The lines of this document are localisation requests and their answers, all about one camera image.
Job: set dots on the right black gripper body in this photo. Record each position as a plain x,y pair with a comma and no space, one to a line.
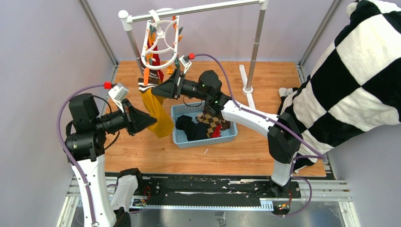
185,88

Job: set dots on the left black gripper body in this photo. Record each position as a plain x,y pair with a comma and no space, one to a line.
127,115

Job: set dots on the mustard yellow sock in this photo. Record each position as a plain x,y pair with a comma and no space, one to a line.
154,104

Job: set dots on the light blue plastic basket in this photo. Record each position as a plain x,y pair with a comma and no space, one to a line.
192,110

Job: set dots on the black sock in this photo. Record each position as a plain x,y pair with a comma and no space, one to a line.
197,132
185,124

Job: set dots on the brown argyle sock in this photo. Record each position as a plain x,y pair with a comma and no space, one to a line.
212,123

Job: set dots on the red snowflake christmas sock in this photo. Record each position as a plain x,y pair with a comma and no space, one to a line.
217,132

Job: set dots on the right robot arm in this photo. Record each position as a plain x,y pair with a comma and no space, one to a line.
281,131

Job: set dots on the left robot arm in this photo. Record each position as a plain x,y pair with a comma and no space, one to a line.
86,136

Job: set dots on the white round sock hanger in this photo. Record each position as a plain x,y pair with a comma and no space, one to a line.
159,40

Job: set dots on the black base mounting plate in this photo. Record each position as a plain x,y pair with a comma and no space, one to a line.
204,192

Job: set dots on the white grey drying rack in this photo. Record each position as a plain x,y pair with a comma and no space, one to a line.
127,21

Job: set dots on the black white checkered blanket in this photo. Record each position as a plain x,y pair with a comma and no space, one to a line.
354,87

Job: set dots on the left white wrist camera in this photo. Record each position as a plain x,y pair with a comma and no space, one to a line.
117,93

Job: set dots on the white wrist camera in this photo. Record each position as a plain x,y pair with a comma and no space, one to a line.
117,93
186,62

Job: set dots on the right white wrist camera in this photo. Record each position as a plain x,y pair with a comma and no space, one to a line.
186,62

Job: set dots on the aluminium frame rail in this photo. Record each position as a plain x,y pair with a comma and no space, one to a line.
324,202

